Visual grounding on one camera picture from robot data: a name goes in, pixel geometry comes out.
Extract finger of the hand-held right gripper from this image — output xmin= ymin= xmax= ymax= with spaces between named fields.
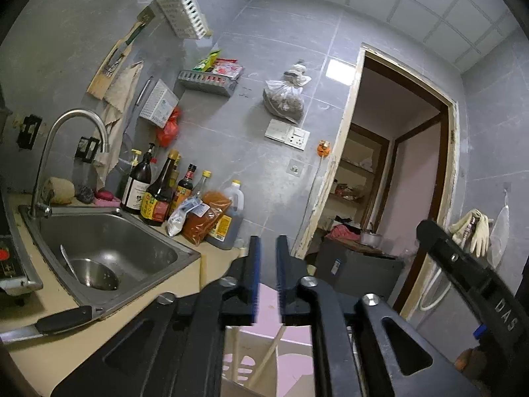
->
xmin=415 ymin=219 xmax=497 ymax=295

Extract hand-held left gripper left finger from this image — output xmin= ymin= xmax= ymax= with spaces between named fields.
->
xmin=50 ymin=235 xmax=264 ymax=397

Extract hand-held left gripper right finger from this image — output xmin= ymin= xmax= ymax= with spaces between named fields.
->
xmin=275 ymin=235 xmax=482 ymax=397

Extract white plastic utensil holder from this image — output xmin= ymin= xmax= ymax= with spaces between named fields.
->
xmin=222 ymin=325 xmax=312 ymax=397

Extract person's right hand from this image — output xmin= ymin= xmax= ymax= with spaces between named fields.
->
xmin=454 ymin=346 xmax=485 ymax=376

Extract cream rubber gloves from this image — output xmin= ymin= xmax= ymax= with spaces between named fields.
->
xmin=448 ymin=209 xmax=493 ymax=258

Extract pink blanket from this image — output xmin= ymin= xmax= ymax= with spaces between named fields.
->
xmin=253 ymin=285 xmax=311 ymax=397

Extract cooking oil jug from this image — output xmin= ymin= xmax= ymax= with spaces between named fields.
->
xmin=205 ymin=179 xmax=246 ymax=251

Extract white plastic bag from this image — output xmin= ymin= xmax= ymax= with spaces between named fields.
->
xmin=487 ymin=189 xmax=512 ymax=266

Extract orange spice packet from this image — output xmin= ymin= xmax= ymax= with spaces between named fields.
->
xmin=181 ymin=190 xmax=233 ymax=245

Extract pink cloth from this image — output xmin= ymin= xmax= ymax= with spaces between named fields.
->
xmin=326 ymin=222 xmax=361 ymax=241

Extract black cabinet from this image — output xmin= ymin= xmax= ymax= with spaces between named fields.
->
xmin=315 ymin=237 xmax=404 ymax=299

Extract steel cooker pot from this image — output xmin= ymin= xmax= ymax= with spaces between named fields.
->
xmin=359 ymin=231 xmax=384 ymax=249

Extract white and blue packet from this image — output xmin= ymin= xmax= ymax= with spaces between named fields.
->
xmin=166 ymin=196 xmax=208 ymax=238

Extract clear bottle yellow cap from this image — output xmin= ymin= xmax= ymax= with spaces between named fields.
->
xmin=192 ymin=170 xmax=213 ymax=200

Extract small dark sauce bottle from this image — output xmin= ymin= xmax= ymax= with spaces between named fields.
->
xmin=171 ymin=163 xmax=198 ymax=216

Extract wooden storage shelf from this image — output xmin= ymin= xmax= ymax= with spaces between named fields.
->
xmin=326 ymin=123 xmax=390 ymax=233

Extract dark wine bottle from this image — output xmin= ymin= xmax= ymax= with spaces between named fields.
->
xmin=121 ymin=142 xmax=156 ymax=216

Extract steel sink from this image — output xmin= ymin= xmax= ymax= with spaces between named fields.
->
xmin=18 ymin=206 xmax=202 ymax=320

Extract clear spray bottle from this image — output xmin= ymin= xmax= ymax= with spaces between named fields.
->
xmin=117 ymin=148 xmax=142 ymax=200

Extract metal bowl in sink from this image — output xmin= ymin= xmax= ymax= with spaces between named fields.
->
xmin=60 ymin=243 xmax=121 ymax=292

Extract red plastic bag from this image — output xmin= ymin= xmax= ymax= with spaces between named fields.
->
xmin=156 ymin=107 xmax=182 ymax=148

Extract pink soap dish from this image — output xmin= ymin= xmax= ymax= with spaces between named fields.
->
xmin=94 ymin=189 xmax=121 ymax=207

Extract clear bag of dried goods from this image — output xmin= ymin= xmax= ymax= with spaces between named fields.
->
xmin=263 ymin=64 xmax=312 ymax=124

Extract red snack packet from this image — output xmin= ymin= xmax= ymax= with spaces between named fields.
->
xmin=210 ymin=58 xmax=245 ymax=81

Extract green snack packet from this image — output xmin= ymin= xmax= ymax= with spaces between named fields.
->
xmin=192 ymin=49 xmax=223 ymax=73

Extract tan loofah sponge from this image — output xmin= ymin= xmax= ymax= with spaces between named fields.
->
xmin=43 ymin=176 xmax=77 ymax=206

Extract beige dish towel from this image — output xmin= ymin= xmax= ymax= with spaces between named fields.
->
xmin=93 ymin=61 xmax=145 ymax=190

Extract curved steel faucet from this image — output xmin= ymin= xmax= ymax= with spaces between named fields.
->
xmin=29 ymin=108 xmax=109 ymax=218

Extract induction cooktop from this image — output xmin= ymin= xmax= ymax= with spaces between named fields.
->
xmin=0 ymin=196 xmax=44 ymax=297

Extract wooden cutting board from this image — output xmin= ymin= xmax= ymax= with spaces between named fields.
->
xmin=86 ymin=20 xmax=139 ymax=101

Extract white hose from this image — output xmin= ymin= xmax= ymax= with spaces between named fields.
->
xmin=419 ymin=264 xmax=452 ymax=312

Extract white wall switch panel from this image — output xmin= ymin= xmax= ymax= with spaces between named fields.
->
xmin=264 ymin=118 xmax=311 ymax=151

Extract wooden door frame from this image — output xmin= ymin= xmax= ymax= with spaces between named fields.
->
xmin=291 ymin=42 xmax=460 ymax=320

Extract grey wall shelf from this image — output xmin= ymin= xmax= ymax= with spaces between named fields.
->
xmin=177 ymin=70 xmax=241 ymax=98

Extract white wall holder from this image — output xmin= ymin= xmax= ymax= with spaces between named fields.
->
xmin=139 ymin=79 xmax=180 ymax=128

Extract black wall socket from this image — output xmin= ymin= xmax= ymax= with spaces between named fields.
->
xmin=74 ymin=135 xmax=102 ymax=163
xmin=16 ymin=113 xmax=44 ymax=150

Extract white wall basket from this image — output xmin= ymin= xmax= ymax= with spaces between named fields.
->
xmin=154 ymin=0 xmax=210 ymax=41

